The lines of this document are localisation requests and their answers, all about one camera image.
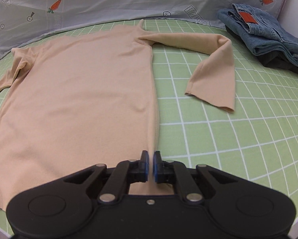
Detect grey carrot-print sheet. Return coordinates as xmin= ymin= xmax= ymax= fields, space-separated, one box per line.
xmin=0 ymin=0 xmax=285 ymax=59

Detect beige long-sleeve shirt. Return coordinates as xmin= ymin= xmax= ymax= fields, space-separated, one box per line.
xmin=0 ymin=23 xmax=235 ymax=209

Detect folded black garment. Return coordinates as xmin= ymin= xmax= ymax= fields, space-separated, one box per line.
xmin=226 ymin=26 xmax=298 ymax=74

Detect folded blue jeans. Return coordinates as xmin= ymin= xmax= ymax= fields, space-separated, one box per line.
xmin=217 ymin=3 xmax=298 ymax=65

